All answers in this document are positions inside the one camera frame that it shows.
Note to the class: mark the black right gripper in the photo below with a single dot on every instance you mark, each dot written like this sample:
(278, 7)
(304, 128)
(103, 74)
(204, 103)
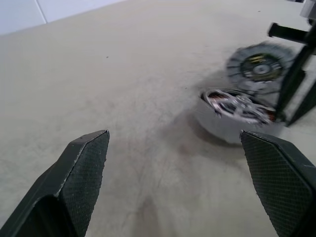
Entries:
(286, 32)

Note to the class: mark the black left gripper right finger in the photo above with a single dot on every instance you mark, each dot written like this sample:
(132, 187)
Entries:
(281, 182)

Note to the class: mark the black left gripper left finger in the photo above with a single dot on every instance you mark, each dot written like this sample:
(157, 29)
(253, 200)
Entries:
(64, 187)

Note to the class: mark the black spoked rotor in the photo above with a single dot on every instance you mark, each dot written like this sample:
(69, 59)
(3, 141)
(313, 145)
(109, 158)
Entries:
(242, 106)

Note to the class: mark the grey ribbed motor lid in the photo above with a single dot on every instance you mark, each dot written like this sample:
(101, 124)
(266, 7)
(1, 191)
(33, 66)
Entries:
(237, 61)

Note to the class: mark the grey motor housing copper windings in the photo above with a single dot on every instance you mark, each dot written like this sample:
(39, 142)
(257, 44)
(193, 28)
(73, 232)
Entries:
(222, 128)

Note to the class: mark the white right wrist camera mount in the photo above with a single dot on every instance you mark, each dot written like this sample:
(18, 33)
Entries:
(308, 7)

